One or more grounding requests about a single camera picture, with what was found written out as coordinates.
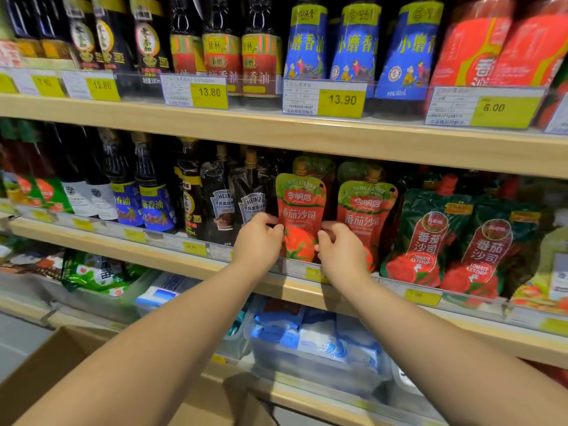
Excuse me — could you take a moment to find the person's right hand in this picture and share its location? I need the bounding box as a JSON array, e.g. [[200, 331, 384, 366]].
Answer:
[[315, 221, 374, 286]]

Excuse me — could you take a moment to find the person's left hand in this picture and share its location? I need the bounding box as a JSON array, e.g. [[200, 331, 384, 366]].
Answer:
[[233, 213, 285, 275]]

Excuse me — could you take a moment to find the red green-topped ketchup pouch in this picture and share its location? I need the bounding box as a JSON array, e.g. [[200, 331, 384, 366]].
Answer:
[[275, 173, 327, 263], [292, 156, 336, 218], [337, 161, 383, 184], [336, 180, 398, 272]]

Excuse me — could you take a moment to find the person's left forearm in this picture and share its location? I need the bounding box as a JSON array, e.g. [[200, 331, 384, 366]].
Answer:
[[13, 260, 267, 426]]

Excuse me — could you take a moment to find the person's right forearm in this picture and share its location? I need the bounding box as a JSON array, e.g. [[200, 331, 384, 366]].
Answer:
[[338, 277, 568, 426]]

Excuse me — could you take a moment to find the black sauce pouch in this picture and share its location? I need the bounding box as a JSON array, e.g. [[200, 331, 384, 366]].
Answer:
[[201, 145, 237, 245], [230, 148, 269, 236]]

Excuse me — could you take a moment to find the dark bottle with yellow label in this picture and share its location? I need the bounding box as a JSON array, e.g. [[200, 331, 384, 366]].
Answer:
[[175, 137, 208, 241]]

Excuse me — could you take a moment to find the pile of blue white packets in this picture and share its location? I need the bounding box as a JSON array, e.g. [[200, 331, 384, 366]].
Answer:
[[251, 299, 383, 369]]

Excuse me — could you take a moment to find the dark green ketchup pouch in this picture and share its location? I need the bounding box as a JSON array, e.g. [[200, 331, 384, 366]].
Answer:
[[440, 177, 542, 307], [381, 175, 475, 288]]

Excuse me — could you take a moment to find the small bottle with blue label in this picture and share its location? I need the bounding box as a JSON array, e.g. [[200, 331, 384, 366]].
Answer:
[[130, 132, 179, 234], [99, 129, 146, 228]]

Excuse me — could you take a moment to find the white blue packet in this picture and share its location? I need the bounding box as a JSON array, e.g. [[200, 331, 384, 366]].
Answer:
[[135, 272, 201, 316]]

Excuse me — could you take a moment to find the clear plastic bin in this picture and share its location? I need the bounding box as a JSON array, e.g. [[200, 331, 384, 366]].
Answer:
[[243, 301, 394, 399], [39, 269, 163, 325]]

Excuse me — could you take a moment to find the dark bottle with red label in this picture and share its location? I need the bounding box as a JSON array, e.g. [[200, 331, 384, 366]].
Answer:
[[241, 0, 284, 99], [202, 0, 244, 96], [170, 0, 206, 76]]

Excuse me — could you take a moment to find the dark bottle with white label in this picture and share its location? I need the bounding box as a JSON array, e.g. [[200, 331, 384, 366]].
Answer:
[[57, 127, 98, 219], [83, 128, 120, 222]]

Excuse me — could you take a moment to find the pile of green packets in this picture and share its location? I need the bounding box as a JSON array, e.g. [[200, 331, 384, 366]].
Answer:
[[61, 249, 150, 298]]

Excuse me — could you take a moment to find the blue-labelled sesame oil bottle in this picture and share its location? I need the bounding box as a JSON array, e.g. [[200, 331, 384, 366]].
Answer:
[[374, 0, 445, 101], [330, 0, 383, 98], [283, 0, 330, 81]]

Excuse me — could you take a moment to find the yellow-green sauce pouch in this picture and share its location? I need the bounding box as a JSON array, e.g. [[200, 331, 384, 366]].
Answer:
[[510, 226, 568, 316]]

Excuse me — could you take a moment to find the bottle with green red label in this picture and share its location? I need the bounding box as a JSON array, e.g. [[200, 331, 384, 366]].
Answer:
[[0, 119, 45, 207], [26, 122, 75, 214]]

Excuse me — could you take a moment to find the dark bottle black gold label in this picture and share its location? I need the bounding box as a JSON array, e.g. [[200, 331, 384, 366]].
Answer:
[[129, 0, 173, 77], [61, 0, 104, 71], [91, 0, 135, 72]]

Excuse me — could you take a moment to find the large red sauce pouch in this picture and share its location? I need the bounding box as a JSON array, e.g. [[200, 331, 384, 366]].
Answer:
[[488, 0, 568, 89], [427, 0, 516, 89]]

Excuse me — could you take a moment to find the pile of mixed colour packets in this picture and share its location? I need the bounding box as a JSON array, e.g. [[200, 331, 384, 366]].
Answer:
[[0, 235, 65, 281]]

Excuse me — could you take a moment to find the cardboard box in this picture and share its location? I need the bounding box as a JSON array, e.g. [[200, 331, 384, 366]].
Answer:
[[0, 325, 277, 426]]

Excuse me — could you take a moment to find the dark bottle with orange label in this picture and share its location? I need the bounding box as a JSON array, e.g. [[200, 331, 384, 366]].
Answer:
[[32, 0, 74, 61], [4, 0, 43, 59]]

